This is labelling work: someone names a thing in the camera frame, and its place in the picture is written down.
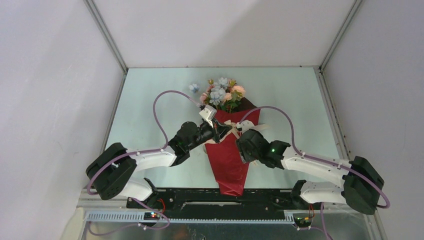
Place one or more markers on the blue flower stem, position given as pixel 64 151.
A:
pixel 218 91

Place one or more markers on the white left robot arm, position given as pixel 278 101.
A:
pixel 111 174

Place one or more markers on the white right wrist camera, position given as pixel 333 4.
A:
pixel 244 125

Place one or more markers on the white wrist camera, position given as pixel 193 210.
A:
pixel 244 125
pixel 208 114

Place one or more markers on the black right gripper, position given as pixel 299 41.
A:
pixel 245 157

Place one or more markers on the pink rose stem with blue bud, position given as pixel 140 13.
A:
pixel 193 88

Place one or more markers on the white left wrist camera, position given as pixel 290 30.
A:
pixel 208 114

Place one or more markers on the circuit board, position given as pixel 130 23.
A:
pixel 302 223
pixel 151 216

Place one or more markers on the red wrapping paper sheet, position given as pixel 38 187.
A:
pixel 228 169

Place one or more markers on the left circuit board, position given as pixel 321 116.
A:
pixel 151 216

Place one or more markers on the cream ribbon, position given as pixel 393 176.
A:
pixel 222 149

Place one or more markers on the right circuit board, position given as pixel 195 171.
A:
pixel 302 223

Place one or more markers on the peach rose stem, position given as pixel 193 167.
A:
pixel 234 93

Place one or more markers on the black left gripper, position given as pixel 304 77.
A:
pixel 218 129

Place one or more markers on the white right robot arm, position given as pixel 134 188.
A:
pixel 355 183

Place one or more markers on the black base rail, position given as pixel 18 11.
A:
pixel 256 204

